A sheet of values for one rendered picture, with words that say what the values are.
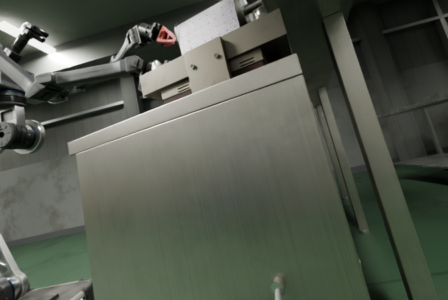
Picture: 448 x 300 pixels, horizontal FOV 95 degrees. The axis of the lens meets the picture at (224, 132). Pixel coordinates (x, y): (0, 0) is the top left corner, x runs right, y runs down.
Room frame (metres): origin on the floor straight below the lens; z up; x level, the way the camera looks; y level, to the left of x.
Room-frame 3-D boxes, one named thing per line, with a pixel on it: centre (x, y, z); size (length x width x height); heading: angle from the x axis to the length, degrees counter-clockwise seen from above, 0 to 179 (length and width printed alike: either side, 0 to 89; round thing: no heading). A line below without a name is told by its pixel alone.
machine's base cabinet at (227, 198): (1.62, -0.34, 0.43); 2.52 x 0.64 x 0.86; 158
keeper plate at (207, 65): (0.45, 0.00, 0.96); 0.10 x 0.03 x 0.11; 68
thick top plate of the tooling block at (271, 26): (0.55, -0.02, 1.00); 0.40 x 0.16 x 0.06; 68
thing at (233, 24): (0.67, -0.02, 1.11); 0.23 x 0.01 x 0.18; 68
